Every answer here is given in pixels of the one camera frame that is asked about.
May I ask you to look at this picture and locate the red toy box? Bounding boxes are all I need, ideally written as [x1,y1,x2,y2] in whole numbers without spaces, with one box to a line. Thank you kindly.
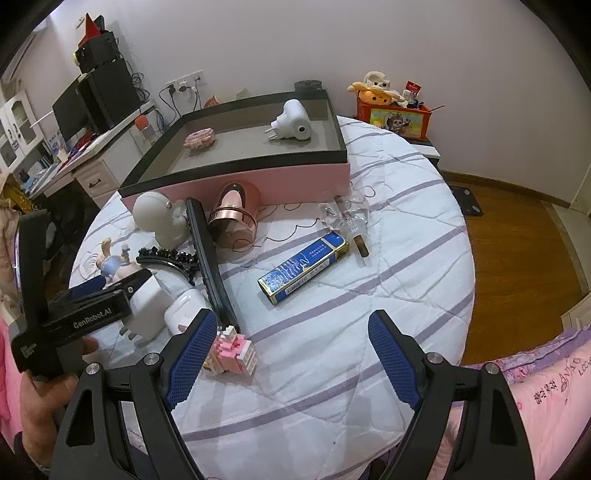
[355,98,433,140]

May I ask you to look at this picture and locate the white glass-door cabinet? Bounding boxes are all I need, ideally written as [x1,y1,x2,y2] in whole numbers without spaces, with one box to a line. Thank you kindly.
[0,89,45,175]

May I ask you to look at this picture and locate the person's left hand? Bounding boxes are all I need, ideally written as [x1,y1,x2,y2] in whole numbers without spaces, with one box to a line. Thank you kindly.
[18,338,100,462]

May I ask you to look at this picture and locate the brown cigar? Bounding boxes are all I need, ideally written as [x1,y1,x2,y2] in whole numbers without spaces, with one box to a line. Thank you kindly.
[333,196,371,258]

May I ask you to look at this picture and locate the pink box with black rim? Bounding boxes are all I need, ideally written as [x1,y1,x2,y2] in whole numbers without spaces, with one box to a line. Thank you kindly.
[117,88,350,210]

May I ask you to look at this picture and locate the black computer monitor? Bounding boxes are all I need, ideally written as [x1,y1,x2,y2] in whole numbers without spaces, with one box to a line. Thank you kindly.
[51,75,94,145]

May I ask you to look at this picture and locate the small doll figurine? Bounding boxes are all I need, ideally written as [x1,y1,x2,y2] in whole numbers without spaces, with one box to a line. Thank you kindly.
[96,237,138,290]

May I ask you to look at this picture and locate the white plug adapter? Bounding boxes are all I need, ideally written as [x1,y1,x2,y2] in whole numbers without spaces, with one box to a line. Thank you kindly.
[264,99,311,142]

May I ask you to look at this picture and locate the pink printed blanket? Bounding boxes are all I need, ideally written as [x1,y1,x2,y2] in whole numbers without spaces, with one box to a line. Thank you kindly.
[434,323,591,480]

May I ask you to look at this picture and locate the white desk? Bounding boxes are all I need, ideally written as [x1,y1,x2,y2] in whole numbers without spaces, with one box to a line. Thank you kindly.
[25,100,157,209]

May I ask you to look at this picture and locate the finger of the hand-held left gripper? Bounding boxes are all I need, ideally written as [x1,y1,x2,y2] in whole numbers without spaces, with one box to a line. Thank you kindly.
[104,268,154,297]
[68,275,112,302]

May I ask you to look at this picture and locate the rose gold cup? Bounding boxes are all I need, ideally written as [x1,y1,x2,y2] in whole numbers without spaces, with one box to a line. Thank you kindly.
[206,182,257,248]

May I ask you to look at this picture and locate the yellow plush toy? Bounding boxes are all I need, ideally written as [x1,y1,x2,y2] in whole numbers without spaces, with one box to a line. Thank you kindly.
[347,81,407,106]

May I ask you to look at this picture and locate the black beaded headband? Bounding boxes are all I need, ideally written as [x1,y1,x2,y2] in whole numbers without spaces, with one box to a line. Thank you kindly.
[136,246,198,283]

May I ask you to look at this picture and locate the white charger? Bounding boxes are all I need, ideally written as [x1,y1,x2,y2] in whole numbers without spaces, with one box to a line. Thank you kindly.
[119,272,175,348]

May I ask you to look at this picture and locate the white dog figurine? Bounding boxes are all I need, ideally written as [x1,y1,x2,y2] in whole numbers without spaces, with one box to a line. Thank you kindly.
[133,191,191,251]

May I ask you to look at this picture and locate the white earbuds case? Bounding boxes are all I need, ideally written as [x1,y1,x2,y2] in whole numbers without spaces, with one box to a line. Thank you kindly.
[163,289,209,336]

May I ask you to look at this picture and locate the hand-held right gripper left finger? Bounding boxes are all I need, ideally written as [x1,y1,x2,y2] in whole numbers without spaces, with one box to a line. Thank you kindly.
[48,308,220,480]

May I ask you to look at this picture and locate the white wall outlet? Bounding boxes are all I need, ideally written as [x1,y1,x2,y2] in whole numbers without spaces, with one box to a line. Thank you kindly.
[165,69,204,93]

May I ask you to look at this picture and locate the black side table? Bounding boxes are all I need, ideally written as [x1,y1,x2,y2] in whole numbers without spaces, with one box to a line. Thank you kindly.
[406,137,443,163]

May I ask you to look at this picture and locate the pink block cat figure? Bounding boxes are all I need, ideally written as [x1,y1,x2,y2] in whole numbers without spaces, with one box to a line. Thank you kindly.
[202,325,256,378]

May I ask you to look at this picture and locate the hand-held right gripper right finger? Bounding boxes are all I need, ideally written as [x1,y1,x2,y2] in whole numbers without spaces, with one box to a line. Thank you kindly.
[367,309,536,480]

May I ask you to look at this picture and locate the pile of clothes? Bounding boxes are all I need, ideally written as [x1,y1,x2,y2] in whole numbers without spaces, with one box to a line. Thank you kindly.
[0,172,33,301]

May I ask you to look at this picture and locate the blue cigarette pack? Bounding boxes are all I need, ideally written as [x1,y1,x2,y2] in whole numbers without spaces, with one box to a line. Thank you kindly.
[257,232,348,306]

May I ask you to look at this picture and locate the white air conditioner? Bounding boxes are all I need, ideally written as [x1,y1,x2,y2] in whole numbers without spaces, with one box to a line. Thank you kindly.
[0,32,38,80]

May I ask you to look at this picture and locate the clear glass ashtray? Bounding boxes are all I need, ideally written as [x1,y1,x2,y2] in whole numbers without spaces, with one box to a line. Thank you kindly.
[318,193,371,239]

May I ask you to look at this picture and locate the black floor scale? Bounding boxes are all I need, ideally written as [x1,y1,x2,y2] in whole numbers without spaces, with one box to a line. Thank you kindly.
[450,184,484,217]

